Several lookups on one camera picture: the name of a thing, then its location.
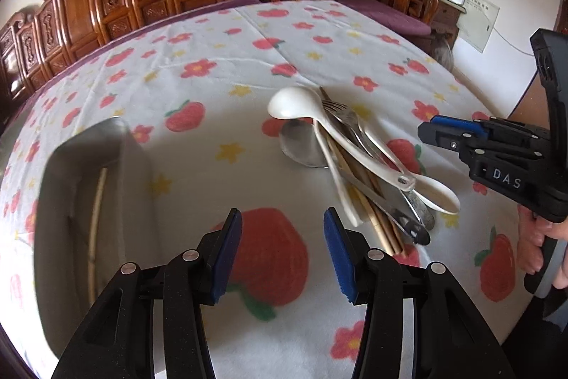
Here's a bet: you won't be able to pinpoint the grey fuzzy bundle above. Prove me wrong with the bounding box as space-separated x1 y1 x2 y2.
428 28 455 71

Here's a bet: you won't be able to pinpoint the person's right hand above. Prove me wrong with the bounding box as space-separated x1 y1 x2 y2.
517 206 568 288

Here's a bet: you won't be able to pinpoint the wooden chopstick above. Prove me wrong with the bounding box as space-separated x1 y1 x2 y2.
88 168 108 302
328 135 395 255
318 87 406 258

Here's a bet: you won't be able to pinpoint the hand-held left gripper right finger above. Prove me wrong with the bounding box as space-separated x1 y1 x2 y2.
324 208 518 379

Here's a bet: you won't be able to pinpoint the steel tray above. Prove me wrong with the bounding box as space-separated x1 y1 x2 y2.
33 117 171 362

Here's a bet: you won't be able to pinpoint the thin wall cable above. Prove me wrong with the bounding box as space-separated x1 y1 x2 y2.
492 28 533 56

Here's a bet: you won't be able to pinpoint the white soup spoon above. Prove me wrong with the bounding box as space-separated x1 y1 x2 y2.
361 126 461 215

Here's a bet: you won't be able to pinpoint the floral strawberry tablecloth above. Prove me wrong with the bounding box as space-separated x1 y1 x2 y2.
0 0 540 379

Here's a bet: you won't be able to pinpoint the steel fork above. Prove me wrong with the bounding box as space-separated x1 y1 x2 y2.
322 99 436 229

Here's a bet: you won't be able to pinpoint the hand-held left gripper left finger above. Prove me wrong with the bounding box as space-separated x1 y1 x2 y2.
51 209 243 379

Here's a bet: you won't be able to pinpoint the steel spoon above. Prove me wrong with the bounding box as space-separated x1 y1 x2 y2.
279 119 432 247

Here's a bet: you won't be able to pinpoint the wooden side table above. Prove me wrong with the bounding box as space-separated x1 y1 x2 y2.
432 0 466 47

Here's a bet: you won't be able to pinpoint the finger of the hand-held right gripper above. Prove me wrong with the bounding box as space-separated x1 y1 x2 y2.
417 124 549 165
430 115 551 140

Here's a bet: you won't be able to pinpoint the white plastic ladle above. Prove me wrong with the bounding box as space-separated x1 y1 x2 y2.
267 86 418 191

